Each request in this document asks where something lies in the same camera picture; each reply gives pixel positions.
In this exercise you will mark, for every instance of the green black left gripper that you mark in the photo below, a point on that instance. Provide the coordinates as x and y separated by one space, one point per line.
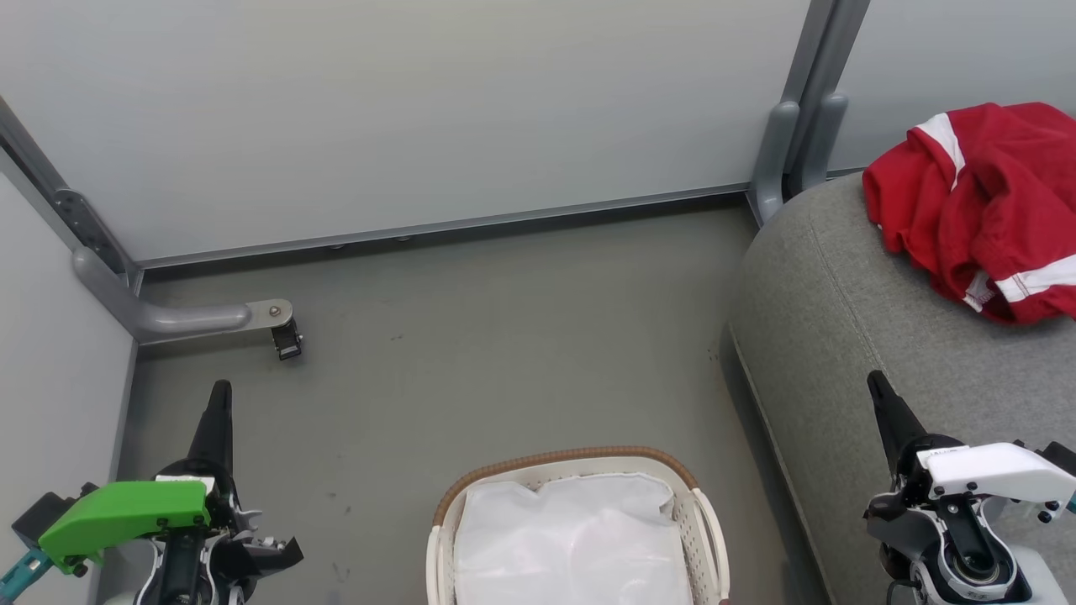
126 512

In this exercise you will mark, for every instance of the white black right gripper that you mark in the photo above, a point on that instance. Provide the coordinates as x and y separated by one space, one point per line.
983 470

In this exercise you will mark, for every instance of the red shirt with white hem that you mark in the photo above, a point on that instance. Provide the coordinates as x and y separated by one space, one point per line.
1021 244

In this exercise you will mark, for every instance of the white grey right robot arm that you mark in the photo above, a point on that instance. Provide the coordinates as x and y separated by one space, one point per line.
1042 580

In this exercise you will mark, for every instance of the white laundry basket brown rim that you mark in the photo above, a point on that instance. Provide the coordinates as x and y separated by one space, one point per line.
698 521

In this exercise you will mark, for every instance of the white cloth in basket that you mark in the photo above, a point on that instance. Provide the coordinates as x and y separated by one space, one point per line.
572 542

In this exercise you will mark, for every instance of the grey fabric sofa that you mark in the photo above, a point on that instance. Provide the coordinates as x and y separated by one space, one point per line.
841 336

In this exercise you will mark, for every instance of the small black caster clamp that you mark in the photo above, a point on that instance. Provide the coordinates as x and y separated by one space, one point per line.
287 342

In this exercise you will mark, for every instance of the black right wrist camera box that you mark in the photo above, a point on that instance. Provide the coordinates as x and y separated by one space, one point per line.
1061 458

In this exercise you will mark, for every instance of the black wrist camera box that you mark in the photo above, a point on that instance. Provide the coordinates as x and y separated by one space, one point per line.
42 517
1061 458

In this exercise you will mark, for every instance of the grey partition foot bracket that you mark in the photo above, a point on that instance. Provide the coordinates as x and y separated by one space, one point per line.
176 319

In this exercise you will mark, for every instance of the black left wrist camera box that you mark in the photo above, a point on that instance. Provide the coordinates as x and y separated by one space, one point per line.
42 517

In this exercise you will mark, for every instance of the teal left camera plug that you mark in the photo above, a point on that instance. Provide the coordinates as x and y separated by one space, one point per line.
18 576

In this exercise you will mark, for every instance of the grey double partition post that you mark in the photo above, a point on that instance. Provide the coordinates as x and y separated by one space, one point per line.
799 126

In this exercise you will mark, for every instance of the grey slanted partition post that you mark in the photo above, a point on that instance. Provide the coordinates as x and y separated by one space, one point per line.
59 193

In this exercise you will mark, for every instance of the grey partition base rail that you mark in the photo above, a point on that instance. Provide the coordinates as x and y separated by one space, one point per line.
471 223

